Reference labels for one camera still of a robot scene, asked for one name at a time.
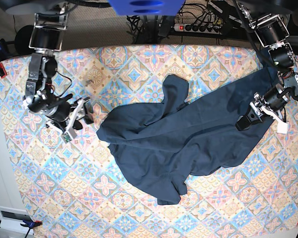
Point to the colourful patterned tablecloth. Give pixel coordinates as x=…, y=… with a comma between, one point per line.
x=76, y=189

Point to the blue clamp front left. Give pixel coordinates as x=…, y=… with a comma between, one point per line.
x=27, y=224

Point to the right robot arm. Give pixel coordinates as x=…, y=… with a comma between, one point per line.
x=50, y=24

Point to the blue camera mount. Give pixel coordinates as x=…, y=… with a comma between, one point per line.
x=146, y=7

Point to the white power strip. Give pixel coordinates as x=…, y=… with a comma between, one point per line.
x=181, y=27

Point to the blue clamp back left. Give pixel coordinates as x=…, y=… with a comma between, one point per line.
x=3, y=55

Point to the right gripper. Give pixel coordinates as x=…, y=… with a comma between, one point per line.
x=66, y=118

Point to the blue clamp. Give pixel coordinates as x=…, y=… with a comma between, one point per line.
x=3, y=55
x=27, y=224

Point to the dark blue t-shirt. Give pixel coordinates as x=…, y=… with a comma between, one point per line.
x=158, y=145

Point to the white wall outlet box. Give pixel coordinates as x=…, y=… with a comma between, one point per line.
x=14, y=214

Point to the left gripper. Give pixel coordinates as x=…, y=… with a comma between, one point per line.
x=262, y=107

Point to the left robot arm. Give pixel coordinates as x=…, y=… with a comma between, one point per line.
x=263, y=18

